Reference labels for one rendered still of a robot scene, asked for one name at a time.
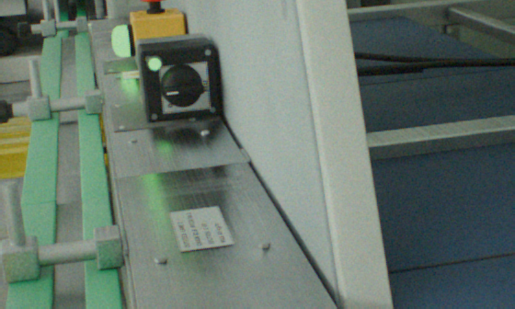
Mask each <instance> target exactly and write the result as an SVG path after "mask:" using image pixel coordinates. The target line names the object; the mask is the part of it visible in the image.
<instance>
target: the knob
mask: <svg viewBox="0 0 515 309"><path fill-rule="evenodd" d="M160 88H161V92H162V95H163V97H164V98H165V100H166V101H167V102H169V103H170V104H173V105H175V106H178V107H188V106H190V105H192V104H195V103H196V102H197V101H198V100H199V98H200V95H202V94H204V88H203V85H202V82H201V78H200V75H199V74H198V72H197V71H196V70H195V69H194V68H192V67H190V66H188V65H186V64H177V65H174V66H172V67H170V68H169V69H167V70H166V71H165V73H164V74H163V76H162V79H161V83H160Z"/></svg>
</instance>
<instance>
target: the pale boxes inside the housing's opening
mask: <svg viewBox="0 0 515 309"><path fill-rule="evenodd" d="M28 5H29V4H28V0H0V17H2V16H12V15H21V14H26V12H27V9H28ZM42 49H43V44H35V45H26V46H17V48H16V49H15V50H14V52H13V53H11V54H10V55H9V56H4V57H0V84H2V83H10V82H18V81H28V80H30V79H29V67H28V59H33V58H36V59H37V60H38V64H39V69H40V62H41V55H42Z"/></svg>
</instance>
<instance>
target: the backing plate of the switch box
mask: <svg viewBox="0 0 515 309"><path fill-rule="evenodd" d="M109 108H110V114H111V118H112V124H113V130H114V132H127V131H134V130H142V129H150V128H158V127H165V126H174V125H181V124H190V123H197V122H204V121H213V120H220V119H221V118H220V117H219V115H218V114H217V115H210V116H202V117H194V118H187V119H179V120H164V121H156V122H148V121H147V119H146V117H145V114H144V111H143V105H142V103H134V104H132V103H127V104H117V105H110V106H109Z"/></svg>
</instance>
